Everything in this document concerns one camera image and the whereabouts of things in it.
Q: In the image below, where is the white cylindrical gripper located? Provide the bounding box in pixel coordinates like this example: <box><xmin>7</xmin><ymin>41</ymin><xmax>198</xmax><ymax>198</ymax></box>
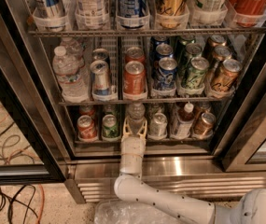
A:
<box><xmin>119</xmin><ymin>118</ymin><xmax>147</xmax><ymax>175</ymax></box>

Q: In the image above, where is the clear water bottle bottom shelf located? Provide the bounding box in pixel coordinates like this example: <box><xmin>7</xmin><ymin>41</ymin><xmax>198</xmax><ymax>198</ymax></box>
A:
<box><xmin>127</xmin><ymin>103</ymin><xmax>146</xmax><ymax>134</ymax></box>

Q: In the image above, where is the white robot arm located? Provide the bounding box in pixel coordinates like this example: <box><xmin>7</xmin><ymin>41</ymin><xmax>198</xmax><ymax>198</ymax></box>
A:
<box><xmin>114</xmin><ymin>120</ymin><xmax>266</xmax><ymax>224</ymax></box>

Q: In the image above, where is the brown juice bottle white cap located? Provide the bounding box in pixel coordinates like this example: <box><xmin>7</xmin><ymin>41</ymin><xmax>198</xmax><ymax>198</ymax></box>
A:
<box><xmin>170</xmin><ymin>103</ymin><xmax>194</xmax><ymax>140</ymax></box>

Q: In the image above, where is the front water bottle middle shelf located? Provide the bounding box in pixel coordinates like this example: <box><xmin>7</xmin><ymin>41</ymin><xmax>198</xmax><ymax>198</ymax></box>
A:
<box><xmin>52</xmin><ymin>46</ymin><xmax>89</xmax><ymax>103</ymax></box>

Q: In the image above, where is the stainless steel fridge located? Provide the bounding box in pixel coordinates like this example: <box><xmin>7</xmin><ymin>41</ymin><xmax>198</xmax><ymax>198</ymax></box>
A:
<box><xmin>0</xmin><ymin>0</ymin><xmax>266</xmax><ymax>203</ymax></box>

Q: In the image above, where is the rear water bottle middle shelf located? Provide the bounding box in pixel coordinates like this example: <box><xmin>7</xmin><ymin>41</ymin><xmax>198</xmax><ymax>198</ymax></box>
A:
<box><xmin>60</xmin><ymin>37</ymin><xmax>85</xmax><ymax>68</ymax></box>

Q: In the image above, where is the white label bottle top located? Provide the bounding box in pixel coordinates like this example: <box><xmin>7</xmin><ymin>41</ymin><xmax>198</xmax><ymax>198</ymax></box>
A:
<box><xmin>77</xmin><ymin>0</ymin><xmax>108</xmax><ymax>29</ymax></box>

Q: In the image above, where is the silver can bottom front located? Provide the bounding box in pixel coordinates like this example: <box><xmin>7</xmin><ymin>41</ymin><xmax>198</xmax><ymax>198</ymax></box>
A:
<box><xmin>148</xmin><ymin>113</ymin><xmax>167</xmax><ymax>139</ymax></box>

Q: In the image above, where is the green can bottom front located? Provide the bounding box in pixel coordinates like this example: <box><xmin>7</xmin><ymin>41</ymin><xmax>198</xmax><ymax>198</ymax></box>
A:
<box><xmin>102</xmin><ymin>114</ymin><xmax>119</xmax><ymax>139</ymax></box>

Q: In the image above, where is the silver can bottom rear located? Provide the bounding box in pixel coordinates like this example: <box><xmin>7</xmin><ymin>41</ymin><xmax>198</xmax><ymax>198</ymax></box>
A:
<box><xmin>147</xmin><ymin>103</ymin><xmax>165</xmax><ymax>114</ymax></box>

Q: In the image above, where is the green can bottom rear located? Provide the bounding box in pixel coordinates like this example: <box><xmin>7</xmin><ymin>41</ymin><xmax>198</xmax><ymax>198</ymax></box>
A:
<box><xmin>104</xmin><ymin>105</ymin><xmax>119</xmax><ymax>117</ymax></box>

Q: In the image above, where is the red can bottom front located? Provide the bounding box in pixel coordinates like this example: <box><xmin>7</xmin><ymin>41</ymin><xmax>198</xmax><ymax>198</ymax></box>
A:
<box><xmin>77</xmin><ymin>115</ymin><xmax>97</xmax><ymax>139</ymax></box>

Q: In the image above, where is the orange soda can front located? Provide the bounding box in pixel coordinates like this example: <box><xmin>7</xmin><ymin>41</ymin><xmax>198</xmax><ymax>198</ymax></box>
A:
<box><xmin>124</xmin><ymin>61</ymin><xmax>146</xmax><ymax>94</ymax></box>

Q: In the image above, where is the orange soda can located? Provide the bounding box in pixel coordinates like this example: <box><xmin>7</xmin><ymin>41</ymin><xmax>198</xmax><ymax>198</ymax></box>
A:
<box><xmin>125</xmin><ymin>47</ymin><xmax>146</xmax><ymax>63</ymax></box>
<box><xmin>124</xmin><ymin>61</ymin><xmax>146</xmax><ymax>94</ymax></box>

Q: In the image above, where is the red can bottom rear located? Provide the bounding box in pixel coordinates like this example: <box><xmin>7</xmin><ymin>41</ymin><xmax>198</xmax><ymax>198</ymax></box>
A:
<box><xmin>79</xmin><ymin>105</ymin><xmax>96</xmax><ymax>118</ymax></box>

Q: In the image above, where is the silver blue can front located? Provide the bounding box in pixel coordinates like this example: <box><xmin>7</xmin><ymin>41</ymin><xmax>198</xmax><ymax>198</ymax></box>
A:
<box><xmin>91</xmin><ymin>60</ymin><xmax>111</xmax><ymax>95</ymax></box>

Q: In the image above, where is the copper can bottom front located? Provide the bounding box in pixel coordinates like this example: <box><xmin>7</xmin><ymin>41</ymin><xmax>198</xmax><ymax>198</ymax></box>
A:
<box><xmin>193</xmin><ymin>112</ymin><xmax>216</xmax><ymax>135</ymax></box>

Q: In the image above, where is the copper can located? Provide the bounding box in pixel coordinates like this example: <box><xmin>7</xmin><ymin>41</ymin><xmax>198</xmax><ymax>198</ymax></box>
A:
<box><xmin>193</xmin><ymin>112</ymin><xmax>216</xmax><ymax>135</ymax></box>
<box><xmin>195</xmin><ymin>102</ymin><xmax>211</xmax><ymax>114</ymax></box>

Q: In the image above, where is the copper can bottom rear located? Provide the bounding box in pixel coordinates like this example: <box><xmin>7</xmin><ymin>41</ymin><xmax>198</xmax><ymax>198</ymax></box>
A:
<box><xmin>195</xmin><ymin>102</ymin><xmax>211</xmax><ymax>114</ymax></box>

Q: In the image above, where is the orange soda can rear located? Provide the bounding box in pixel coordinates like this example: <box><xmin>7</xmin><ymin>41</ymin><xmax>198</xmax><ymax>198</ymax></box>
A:
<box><xmin>125</xmin><ymin>47</ymin><xmax>146</xmax><ymax>63</ymax></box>

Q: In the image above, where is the silver blue can rear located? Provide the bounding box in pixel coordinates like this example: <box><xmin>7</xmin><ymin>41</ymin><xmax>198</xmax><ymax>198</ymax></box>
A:
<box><xmin>92</xmin><ymin>48</ymin><xmax>109</xmax><ymax>63</ymax></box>

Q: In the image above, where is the blue can middle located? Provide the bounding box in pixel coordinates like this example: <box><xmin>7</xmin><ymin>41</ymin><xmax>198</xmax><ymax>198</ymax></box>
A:
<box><xmin>154</xmin><ymin>43</ymin><xmax>174</xmax><ymax>62</ymax></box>

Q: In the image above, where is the green can middle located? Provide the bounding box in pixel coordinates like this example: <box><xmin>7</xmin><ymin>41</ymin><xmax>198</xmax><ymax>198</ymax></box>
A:
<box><xmin>181</xmin><ymin>43</ymin><xmax>203</xmax><ymax>63</ymax></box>

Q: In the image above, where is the gold can front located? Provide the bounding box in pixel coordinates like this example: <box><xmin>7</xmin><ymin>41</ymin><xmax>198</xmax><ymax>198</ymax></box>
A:
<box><xmin>210</xmin><ymin>59</ymin><xmax>242</xmax><ymax>92</ymax></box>

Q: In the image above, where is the left sliding glass door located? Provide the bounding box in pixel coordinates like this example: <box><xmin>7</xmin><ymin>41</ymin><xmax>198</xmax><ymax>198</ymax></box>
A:
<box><xmin>0</xmin><ymin>39</ymin><xmax>66</xmax><ymax>185</ymax></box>

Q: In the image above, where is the sliding glass door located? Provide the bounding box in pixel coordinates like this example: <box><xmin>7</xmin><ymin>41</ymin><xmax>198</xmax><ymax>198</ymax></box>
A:
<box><xmin>222</xmin><ymin>63</ymin><xmax>266</xmax><ymax>172</ymax></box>
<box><xmin>0</xmin><ymin>39</ymin><xmax>66</xmax><ymax>185</ymax></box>

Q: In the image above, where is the gold can middle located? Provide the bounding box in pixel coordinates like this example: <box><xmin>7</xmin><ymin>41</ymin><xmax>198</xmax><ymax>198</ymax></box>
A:
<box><xmin>209</xmin><ymin>45</ymin><xmax>232</xmax><ymax>67</ymax></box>

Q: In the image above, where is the right sliding glass door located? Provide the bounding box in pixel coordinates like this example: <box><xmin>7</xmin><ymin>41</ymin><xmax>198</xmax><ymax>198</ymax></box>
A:
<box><xmin>222</xmin><ymin>63</ymin><xmax>266</xmax><ymax>172</ymax></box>

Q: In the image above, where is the gold can rear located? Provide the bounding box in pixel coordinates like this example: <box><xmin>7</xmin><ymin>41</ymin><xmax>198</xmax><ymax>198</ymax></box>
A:
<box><xmin>205</xmin><ymin>35</ymin><xmax>227</xmax><ymax>50</ymax></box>

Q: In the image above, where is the blue white can top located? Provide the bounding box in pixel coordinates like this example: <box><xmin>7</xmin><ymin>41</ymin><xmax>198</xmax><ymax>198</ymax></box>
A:
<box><xmin>118</xmin><ymin>0</ymin><xmax>147</xmax><ymax>29</ymax></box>

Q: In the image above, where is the tall gold can top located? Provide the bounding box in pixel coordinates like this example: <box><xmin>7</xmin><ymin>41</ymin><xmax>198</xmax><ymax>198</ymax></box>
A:
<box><xmin>155</xmin><ymin>0</ymin><xmax>187</xmax><ymax>29</ymax></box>

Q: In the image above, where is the tall blue silver can top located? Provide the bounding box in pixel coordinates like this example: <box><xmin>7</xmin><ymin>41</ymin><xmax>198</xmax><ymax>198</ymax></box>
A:
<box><xmin>34</xmin><ymin>0</ymin><xmax>65</xmax><ymax>32</ymax></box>

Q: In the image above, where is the red cola can top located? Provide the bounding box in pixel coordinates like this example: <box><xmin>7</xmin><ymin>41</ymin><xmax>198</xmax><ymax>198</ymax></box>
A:
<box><xmin>228</xmin><ymin>0</ymin><xmax>266</xmax><ymax>27</ymax></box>

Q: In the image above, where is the orange cable on floor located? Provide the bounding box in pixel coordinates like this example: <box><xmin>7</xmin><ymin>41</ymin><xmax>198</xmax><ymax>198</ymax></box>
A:
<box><xmin>0</xmin><ymin>105</ymin><xmax>46</xmax><ymax>224</ymax></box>

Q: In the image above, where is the black cable on floor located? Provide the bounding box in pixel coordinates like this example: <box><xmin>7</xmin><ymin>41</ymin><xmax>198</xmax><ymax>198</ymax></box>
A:
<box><xmin>0</xmin><ymin>98</ymin><xmax>40</xmax><ymax>224</ymax></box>

